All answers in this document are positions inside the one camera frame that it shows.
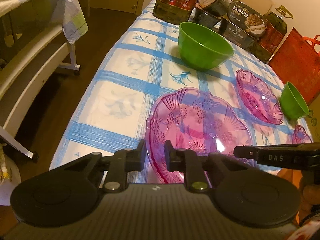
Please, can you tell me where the instant rice box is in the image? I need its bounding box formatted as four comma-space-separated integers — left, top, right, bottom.
227, 1, 267, 37
219, 18, 255, 49

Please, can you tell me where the white side table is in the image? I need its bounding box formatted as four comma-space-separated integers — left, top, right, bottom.
1, 0, 80, 160

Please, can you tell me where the person's right hand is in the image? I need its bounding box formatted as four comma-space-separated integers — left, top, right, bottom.
276, 168, 320, 227

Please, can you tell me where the bottom instant rice box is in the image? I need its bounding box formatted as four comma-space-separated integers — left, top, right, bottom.
219, 18, 255, 49

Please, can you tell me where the large cardboard box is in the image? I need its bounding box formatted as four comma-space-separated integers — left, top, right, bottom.
306, 101, 320, 142

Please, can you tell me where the large green plastic bowl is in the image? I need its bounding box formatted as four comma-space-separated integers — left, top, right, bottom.
279, 82, 309, 120

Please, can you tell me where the red fabric tote bag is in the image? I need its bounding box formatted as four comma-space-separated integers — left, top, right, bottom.
268, 28, 319, 105

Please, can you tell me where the right cooking oil bottle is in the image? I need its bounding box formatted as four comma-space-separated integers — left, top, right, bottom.
248, 5, 293, 63

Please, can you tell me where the checked green cloth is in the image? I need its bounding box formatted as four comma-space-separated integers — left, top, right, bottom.
51, 0, 88, 44

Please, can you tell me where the top instant rice box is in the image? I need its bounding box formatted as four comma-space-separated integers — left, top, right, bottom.
227, 1, 267, 37

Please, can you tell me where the lower dark food cup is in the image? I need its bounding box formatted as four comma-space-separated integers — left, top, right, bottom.
193, 3, 221, 29

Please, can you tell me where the small green plastic bowl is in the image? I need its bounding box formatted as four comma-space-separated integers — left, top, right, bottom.
178, 22, 234, 72

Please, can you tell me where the large pink glass plate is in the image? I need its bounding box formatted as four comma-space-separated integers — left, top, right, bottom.
292, 124, 312, 144

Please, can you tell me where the tilted dark food cup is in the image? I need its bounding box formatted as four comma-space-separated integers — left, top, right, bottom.
199, 0, 229, 17

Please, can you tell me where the blue checked floral tablecloth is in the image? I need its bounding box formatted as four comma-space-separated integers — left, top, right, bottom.
50, 2, 295, 168

